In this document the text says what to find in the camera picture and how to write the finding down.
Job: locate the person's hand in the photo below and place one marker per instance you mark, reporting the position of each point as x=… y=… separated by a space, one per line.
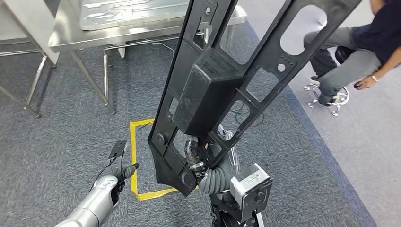
x=369 y=82

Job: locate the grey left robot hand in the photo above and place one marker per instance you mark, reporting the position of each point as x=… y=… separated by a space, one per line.
x=130 y=170

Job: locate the black plastic frame part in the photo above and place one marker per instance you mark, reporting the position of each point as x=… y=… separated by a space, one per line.
x=203 y=94

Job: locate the person's forearm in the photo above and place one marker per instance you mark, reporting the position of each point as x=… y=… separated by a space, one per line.
x=388 y=64

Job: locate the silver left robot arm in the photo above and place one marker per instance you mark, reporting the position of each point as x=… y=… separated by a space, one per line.
x=94 y=203

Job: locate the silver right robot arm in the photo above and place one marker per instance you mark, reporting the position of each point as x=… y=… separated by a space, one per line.
x=216 y=180

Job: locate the stainless steel workbench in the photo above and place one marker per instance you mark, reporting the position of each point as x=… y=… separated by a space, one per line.
x=94 y=39

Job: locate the person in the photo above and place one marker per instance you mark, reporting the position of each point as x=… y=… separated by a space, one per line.
x=354 y=65

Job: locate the office chair with chrome base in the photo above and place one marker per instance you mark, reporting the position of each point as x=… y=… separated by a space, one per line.
x=343 y=55

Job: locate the clear plastic right hand cover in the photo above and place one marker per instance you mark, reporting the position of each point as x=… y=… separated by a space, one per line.
x=234 y=159

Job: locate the embossed aluminium plate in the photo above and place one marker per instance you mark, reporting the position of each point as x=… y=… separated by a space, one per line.
x=125 y=14

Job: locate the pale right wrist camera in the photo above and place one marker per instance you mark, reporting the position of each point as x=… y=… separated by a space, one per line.
x=250 y=181

